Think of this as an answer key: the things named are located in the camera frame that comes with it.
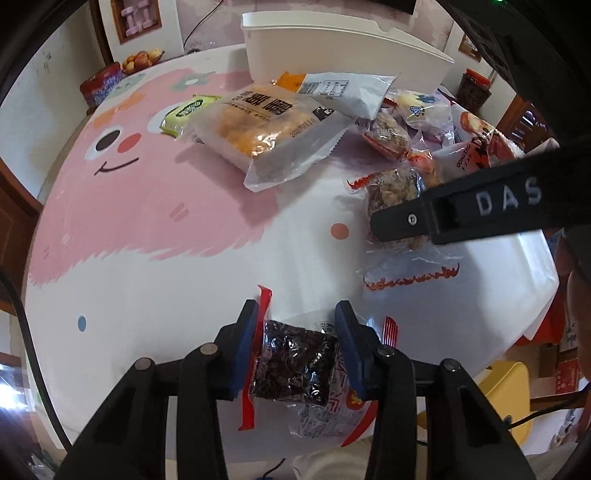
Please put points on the large nut brittle packet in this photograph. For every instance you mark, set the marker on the large nut brittle packet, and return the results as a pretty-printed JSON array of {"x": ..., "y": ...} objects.
[{"x": 392, "y": 189}]

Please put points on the fruit bowl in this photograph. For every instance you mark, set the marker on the fruit bowl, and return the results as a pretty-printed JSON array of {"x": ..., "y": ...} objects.
[{"x": 141, "y": 60}]

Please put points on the yellow stool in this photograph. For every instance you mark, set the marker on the yellow stool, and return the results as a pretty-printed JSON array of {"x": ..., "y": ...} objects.
[{"x": 503, "y": 383}]

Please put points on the red round tin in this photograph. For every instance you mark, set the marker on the red round tin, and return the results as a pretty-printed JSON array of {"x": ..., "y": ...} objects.
[{"x": 101, "y": 85}]

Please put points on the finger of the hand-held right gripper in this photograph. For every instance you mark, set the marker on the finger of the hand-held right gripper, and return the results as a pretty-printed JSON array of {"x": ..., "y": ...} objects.
[{"x": 485, "y": 207}]

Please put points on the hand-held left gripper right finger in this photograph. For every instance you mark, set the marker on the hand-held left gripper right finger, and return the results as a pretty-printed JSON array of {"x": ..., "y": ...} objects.
[{"x": 346, "y": 341}]

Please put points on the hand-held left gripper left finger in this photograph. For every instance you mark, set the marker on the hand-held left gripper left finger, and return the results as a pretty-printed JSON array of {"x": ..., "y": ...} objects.
[{"x": 247, "y": 341}]

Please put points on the green snack packet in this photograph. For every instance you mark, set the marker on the green snack packet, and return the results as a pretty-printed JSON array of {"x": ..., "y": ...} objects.
[{"x": 187, "y": 113}]

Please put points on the small nut brittle packet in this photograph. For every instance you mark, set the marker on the small nut brittle packet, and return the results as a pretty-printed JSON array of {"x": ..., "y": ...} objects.
[{"x": 385, "y": 131}]

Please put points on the white yellow blue snack packet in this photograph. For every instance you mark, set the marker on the white yellow blue snack packet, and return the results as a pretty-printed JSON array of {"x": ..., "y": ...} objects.
[{"x": 418, "y": 108}]

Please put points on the white plastic storage box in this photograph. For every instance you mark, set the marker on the white plastic storage box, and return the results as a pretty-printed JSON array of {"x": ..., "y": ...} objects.
[{"x": 323, "y": 50}]

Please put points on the wooden door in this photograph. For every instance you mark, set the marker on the wooden door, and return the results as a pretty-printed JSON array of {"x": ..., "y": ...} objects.
[{"x": 16, "y": 230}]

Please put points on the clear orange pastry packet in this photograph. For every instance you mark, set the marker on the clear orange pastry packet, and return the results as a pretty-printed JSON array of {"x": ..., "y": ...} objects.
[{"x": 258, "y": 129}]

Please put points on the small red white candy packet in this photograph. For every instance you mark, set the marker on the small red white candy packet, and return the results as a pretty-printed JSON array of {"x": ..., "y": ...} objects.
[{"x": 421, "y": 162}]

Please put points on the dark snack packet red trim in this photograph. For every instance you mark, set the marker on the dark snack packet red trim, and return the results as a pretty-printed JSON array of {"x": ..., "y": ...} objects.
[{"x": 295, "y": 364}]

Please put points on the white and orange snack packet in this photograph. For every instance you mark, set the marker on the white and orange snack packet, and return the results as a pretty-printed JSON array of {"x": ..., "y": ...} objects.
[{"x": 355, "y": 92}]

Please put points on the pink dumbbell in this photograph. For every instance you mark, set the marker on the pink dumbbell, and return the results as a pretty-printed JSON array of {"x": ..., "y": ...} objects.
[
  {"x": 144, "y": 14},
  {"x": 129, "y": 21}
]

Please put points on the red cardboard box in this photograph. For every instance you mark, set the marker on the red cardboard box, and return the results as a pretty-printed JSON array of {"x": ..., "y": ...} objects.
[{"x": 554, "y": 323}]

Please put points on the red-lid jar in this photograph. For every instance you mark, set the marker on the red-lid jar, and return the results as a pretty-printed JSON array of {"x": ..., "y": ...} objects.
[{"x": 473, "y": 90}]

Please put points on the wooden wall niche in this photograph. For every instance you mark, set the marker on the wooden wall niche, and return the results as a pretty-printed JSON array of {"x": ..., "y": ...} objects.
[{"x": 157, "y": 18}]

